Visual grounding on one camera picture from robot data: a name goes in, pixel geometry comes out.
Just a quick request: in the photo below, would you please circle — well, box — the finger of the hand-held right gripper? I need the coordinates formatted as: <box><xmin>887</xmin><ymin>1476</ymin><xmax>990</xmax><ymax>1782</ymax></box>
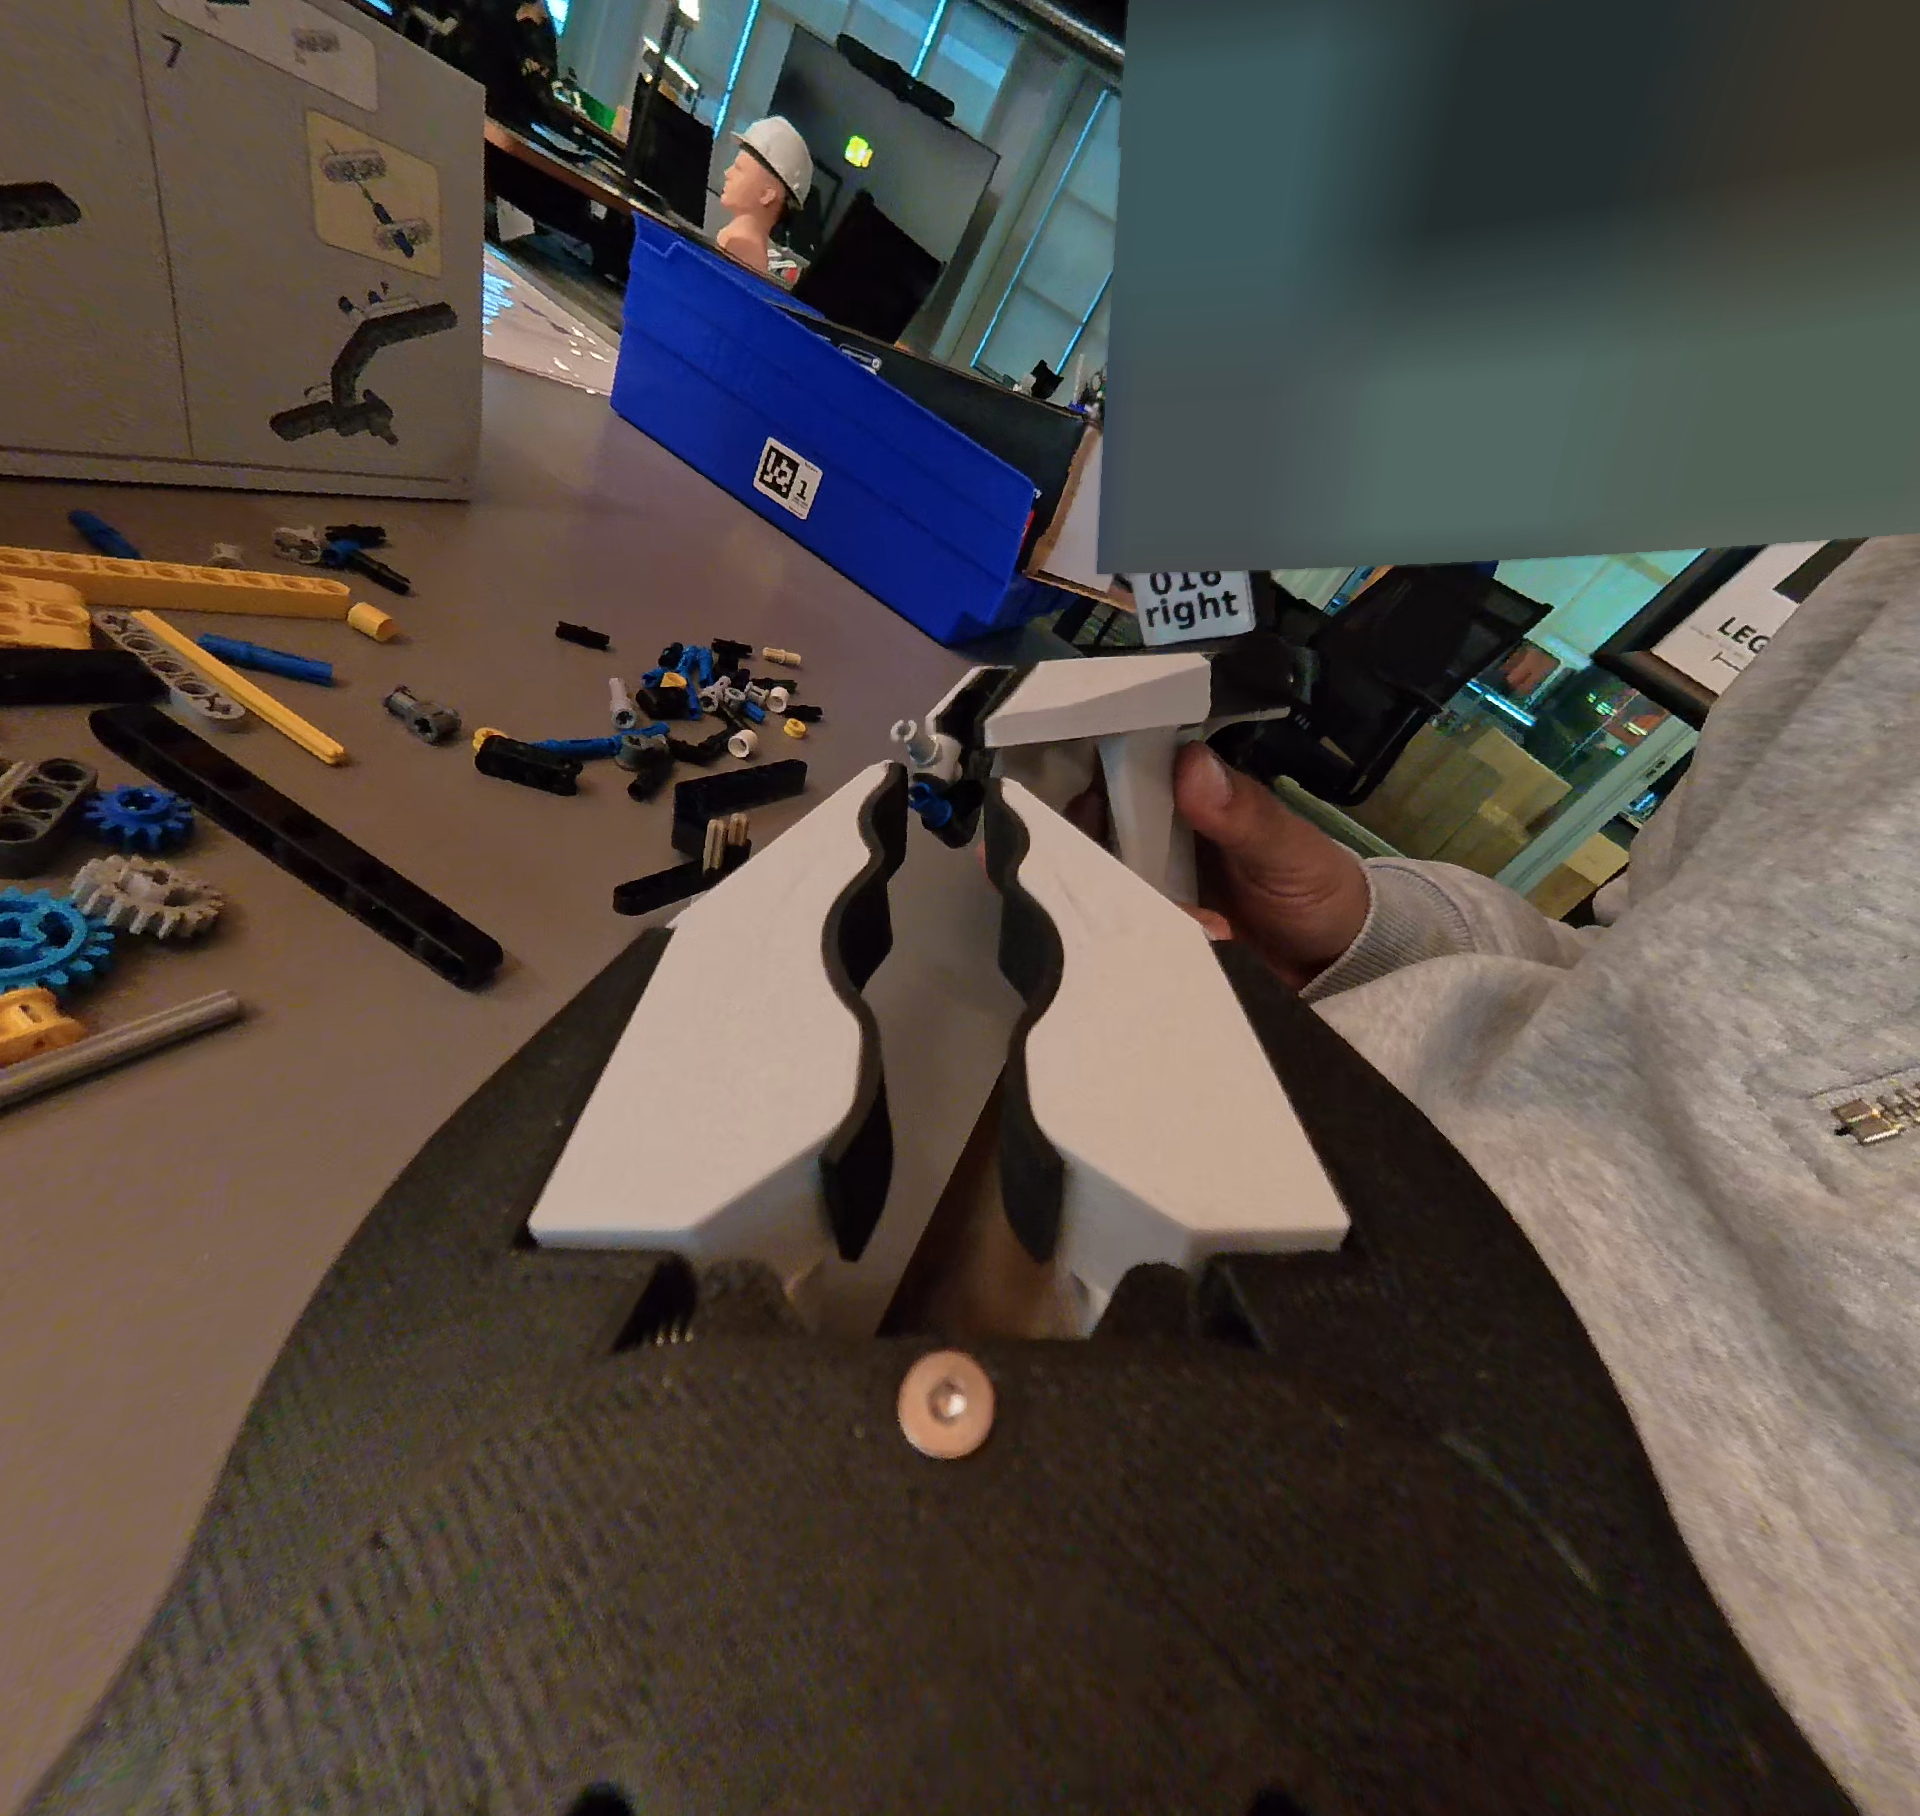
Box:
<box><xmin>982</xmin><ymin>651</ymin><xmax>1220</xmax><ymax>815</ymax></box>
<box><xmin>926</xmin><ymin>665</ymin><xmax>1026</xmax><ymax>848</ymax></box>

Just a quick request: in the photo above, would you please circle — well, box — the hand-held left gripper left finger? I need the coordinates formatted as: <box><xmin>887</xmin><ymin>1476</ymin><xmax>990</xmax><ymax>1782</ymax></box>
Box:
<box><xmin>527</xmin><ymin>763</ymin><xmax>914</xmax><ymax>1340</ymax></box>

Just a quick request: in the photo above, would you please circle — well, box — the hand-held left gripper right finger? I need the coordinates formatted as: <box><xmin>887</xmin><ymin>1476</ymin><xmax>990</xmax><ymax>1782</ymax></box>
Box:
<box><xmin>982</xmin><ymin>773</ymin><xmax>1353</xmax><ymax>1334</ymax></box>

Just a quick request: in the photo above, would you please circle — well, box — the small blue and grey lego assembly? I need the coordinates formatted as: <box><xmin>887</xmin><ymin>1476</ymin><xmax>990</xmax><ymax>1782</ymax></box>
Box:
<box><xmin>887</xmin><ymin>714</ymin><xmax>976</xmax><ymax>841</ymax></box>

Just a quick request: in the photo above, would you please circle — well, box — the person's right forearm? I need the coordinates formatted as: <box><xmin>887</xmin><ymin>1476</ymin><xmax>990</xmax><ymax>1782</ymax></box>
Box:
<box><xmin>1300</xmin><ymin>854</ymin><xmax>1634</xmax><ymax>1013</ymax></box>

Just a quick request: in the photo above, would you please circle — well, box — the pile of small lego pins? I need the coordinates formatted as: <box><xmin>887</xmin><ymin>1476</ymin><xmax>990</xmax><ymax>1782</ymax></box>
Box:
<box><xmin>470</xmin><ymin>636</ymin><xmax>824</xmax><ymax>805</ymax></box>

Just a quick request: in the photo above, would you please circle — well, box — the long black lego beam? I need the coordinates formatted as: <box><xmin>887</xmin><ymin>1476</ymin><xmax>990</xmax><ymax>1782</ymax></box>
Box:
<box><xmin>93</xmin><ymin>704</ymin><xmax>505</xmax><ymax>991</ymax></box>

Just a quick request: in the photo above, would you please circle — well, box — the yellow lego axle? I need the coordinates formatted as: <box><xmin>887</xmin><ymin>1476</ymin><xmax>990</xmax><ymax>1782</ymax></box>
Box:
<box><xmin>131</xmin><ymin>614</ymin><xmax>346</xmax><ymax>770</ymax></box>

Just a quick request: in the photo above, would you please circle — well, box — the grey lego axle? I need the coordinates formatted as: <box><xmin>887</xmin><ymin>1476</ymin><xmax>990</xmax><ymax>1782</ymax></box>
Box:
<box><xmin>0</xmin><ymin>991</ymin><xmax>241</xmax><ymax>1117</ymax></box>

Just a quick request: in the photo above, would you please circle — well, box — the blue lego axle pin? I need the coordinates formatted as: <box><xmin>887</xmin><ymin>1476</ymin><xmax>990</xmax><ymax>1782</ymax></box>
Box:
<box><xmin>197</xmin><ymin>630</ymin><xmax>337</xmax><ymax>691</ymax></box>

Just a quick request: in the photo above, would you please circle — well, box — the pile of lego beams and gears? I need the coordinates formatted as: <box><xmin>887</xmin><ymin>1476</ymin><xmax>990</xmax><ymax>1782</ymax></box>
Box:
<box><xmin>0</xmin><ymin>573</ymin><xmax>251</xmax><ymax>1072</ymax></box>

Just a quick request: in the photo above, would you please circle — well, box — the long yellow lego beam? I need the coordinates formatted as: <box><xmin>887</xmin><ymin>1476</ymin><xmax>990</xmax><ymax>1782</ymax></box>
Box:
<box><xmin>0</xmin><ymin>548</ymin><xmax>356</xmax><ymax>622</ymax></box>

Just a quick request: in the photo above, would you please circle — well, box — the person's right hand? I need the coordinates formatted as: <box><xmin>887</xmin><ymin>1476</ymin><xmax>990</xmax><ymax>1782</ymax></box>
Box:
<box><xmin>1173</xmin><ymin>750</ymin><xmax>1375</xmax><ymax>995</ymax></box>

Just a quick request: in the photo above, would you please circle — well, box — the black office chair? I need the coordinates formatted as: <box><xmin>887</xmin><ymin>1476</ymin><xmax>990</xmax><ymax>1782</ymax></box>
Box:
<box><xmin>1274</xmin><ymin>567</ymin><xmax>1551</xmax><ymax>805</ymax></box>

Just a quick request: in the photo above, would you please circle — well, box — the short black beam with tan pins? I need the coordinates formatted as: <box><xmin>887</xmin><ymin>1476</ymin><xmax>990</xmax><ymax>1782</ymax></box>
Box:
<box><xmin>673</xmin><ymin>759</ymin><xmax>810</xmax><ymax>891</ymax></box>

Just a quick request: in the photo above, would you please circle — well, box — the stack of cardboard boxes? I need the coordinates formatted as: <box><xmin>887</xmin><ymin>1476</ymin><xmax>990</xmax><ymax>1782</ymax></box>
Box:
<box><xmin>1379</xmin><ymin>724</ymin><xmax>1626</xmax><ymax>918</ymax></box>

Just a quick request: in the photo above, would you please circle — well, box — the large blue plastic bin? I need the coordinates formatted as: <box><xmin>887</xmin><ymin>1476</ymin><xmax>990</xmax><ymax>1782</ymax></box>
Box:
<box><xmin>611</xmin><ymin>214</ymin><xmax>1040</xmax><ymax>648</ymax></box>

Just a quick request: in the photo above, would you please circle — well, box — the cardboard box with black lining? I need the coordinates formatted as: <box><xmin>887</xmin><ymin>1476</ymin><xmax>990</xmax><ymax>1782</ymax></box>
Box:
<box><xmin>892</xmin><ymin>330</ymin><xmax>1134</xmax><ymax>614</ymax></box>

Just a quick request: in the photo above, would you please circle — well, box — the white sign board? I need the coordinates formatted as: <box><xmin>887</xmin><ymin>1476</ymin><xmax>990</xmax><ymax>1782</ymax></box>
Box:
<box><xmin>1647</xmin><ymin>545</ymin><xmax>1869</xmax><ymax>714</ymax></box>

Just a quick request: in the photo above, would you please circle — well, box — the large black screen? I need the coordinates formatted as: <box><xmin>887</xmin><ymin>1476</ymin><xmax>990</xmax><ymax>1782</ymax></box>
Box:
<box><xmin>771</xmin><ymin>24</ymin><xmax>1003</xmax><ymax>346</ymax></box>

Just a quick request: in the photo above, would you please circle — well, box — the mannequin head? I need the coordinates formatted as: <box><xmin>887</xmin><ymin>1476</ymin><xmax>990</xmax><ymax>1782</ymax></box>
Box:
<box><xmin>718</xmin><ymin>149</ymin><xmax>789</xmax><ymax>272</ymax></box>

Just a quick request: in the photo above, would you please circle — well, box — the person's light sweatshirt torso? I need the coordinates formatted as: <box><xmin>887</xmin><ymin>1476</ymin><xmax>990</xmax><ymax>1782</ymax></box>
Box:
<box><xmin>1317</xmin><ymin>537</ymin><xmax>1920</xmax><ymax>1816</ymax></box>

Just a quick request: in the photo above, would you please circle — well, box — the blue and black pin assembly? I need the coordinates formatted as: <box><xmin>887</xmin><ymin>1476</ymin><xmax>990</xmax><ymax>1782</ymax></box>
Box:
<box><xmin>273</xmin><ymin>522</ymin><xmax>413</xmax><ymax>597</ymax></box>

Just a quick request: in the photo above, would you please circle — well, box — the black computer monitor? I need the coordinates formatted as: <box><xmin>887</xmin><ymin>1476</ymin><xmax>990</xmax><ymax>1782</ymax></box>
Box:
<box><xmin>625</xmin><ymin>72</ymin><xmax>713</xmax><ymax>223</ymax></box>

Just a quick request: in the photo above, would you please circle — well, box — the black video bar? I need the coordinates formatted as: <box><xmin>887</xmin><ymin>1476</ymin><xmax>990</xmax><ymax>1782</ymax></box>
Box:
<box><xmin>835</xmin><ymin>33</ymin><xmax>954</xmax><ymax>120</ymax></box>

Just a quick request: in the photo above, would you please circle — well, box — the white box with printed diagrams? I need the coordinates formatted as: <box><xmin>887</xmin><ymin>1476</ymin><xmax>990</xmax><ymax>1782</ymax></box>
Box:
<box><xmin>0</xmin><ymin>0</ymin><xmax>482</xmax><ymax>503</ymax></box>

